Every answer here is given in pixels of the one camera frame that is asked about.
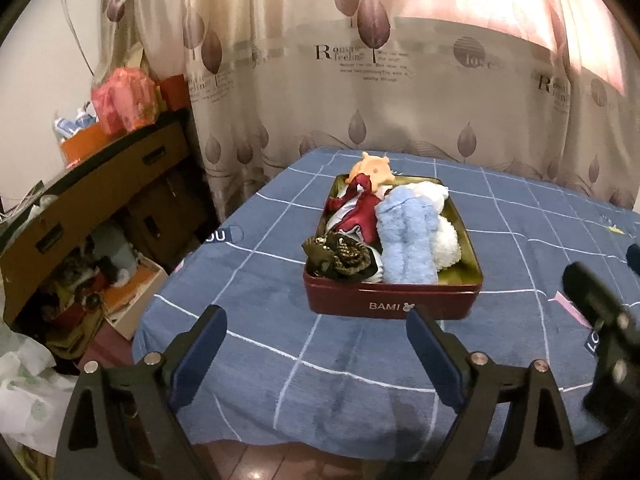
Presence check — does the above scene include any orange box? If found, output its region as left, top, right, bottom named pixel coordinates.
left=60, top=122, right=108, bottom=166

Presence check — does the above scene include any dark red tin box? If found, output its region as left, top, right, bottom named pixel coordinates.
left=302, top=174, right=485, bottom=320

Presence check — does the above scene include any black and gold patterned cloth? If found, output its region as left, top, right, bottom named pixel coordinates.
left=301, top=232, right=376, bottom=278

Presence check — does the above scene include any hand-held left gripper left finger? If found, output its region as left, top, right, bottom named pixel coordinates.
left=54, top=305, right=228, bottom=480

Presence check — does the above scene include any open cardboard box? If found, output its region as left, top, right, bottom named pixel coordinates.
left=102, top=255, right=170, bottom=341

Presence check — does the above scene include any white plastic bag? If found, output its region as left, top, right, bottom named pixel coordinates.
left=0, top=320, right=76, bottom=456

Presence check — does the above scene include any pink plastic bag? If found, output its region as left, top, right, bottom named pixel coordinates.
left=91, top=66, right=160, bottom=136

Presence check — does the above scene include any red ruffled white cloth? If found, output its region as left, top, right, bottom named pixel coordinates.
left=325, top=174, right=382, bottom=248

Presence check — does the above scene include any pile of clutter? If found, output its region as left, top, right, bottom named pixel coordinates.
left=30, top=220, right=141, bottom=361

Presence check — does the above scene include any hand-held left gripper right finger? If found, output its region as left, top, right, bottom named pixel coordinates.
left=406, top=306, right=581, bottom=480

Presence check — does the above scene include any blue checked blanket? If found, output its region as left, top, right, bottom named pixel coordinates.
left=132, top=147, right=640, bottom=463

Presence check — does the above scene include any beige leaf print curtain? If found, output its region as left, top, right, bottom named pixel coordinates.
left=100, top=0, right=640, bottom=211

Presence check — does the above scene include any orange soft toy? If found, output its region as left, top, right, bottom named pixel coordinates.
left=348, top=151, right=396, bottom=193

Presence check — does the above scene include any white and yellow fluffy cloth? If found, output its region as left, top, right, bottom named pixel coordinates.
left=431, top=212, right=461, bottom=272

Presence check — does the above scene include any brown wooden dresser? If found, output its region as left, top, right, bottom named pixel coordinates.
left=0, top=110, right=201, bottom=326

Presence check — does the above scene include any light blue fluffy towel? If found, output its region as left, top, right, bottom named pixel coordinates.
left=375, top=187, right=443, bottom=285

